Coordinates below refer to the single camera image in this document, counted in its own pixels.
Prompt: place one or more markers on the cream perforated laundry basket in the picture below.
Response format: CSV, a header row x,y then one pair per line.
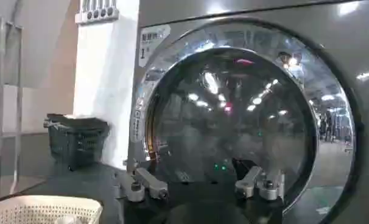
x,y
44,210

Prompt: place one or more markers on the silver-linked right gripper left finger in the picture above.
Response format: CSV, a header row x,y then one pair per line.
x,y
152,184

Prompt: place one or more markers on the dark green plastic basket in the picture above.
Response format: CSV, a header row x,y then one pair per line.
x,y
76,143

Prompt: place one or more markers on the grey metal rack frame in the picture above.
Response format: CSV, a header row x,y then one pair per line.
x,y
0,100

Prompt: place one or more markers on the grey steel dryer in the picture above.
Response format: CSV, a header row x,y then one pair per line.
x,y
339,33

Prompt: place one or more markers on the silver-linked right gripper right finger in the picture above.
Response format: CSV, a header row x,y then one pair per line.
x,y
271,188

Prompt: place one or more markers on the white wall socket strip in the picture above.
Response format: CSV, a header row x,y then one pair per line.
x,y
96,13

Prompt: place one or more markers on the white label sticker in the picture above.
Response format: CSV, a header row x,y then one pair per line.
x,y
152,39

